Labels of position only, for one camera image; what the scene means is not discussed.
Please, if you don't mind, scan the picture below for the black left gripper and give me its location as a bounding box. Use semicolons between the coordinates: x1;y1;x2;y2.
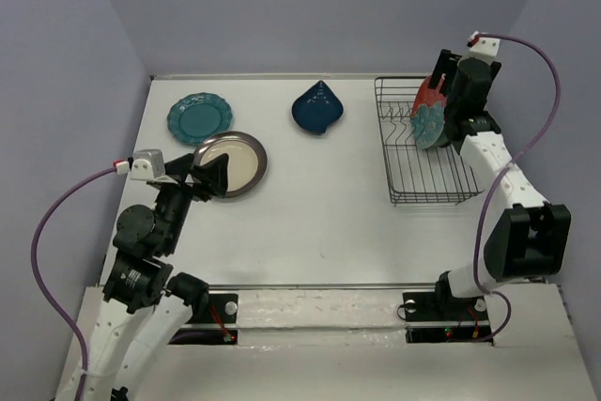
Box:
157;151;231;252

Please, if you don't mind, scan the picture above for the silver rimmed cream plate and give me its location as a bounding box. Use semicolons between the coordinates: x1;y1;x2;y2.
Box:
193;131;269;198

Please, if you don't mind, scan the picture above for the red teal floral plate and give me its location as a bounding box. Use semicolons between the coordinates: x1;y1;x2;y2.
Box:
410;76;446;149

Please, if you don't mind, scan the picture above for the navy leaf shaped dish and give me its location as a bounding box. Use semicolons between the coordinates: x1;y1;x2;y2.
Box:
291;80;344;135

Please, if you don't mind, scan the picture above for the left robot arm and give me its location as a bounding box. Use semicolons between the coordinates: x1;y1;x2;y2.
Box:
56;149;229;400

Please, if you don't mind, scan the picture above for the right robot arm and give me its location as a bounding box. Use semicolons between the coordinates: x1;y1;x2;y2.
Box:
428;50;572;318

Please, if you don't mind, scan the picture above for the teal scalloped plate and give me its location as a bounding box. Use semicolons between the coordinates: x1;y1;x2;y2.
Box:
166;92;233;147

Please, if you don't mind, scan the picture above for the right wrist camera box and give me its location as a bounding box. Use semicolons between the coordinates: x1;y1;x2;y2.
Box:
465;31;500;65

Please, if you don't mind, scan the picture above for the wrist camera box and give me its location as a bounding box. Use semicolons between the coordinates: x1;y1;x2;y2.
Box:
465;31;500;65
113;149;166;182

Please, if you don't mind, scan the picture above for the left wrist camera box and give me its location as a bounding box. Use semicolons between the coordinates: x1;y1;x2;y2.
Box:
113;149;166;182

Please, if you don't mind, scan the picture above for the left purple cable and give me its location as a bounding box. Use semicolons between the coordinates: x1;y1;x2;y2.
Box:
30;166;121;401

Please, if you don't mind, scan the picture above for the black wire dish rack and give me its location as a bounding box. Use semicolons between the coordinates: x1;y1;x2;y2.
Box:
374;75;481;205

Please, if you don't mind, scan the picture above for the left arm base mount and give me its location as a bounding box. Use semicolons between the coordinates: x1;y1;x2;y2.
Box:
172;293;239;346

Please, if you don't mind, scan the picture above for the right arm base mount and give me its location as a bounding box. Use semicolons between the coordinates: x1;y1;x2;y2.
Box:
396;291;492;344

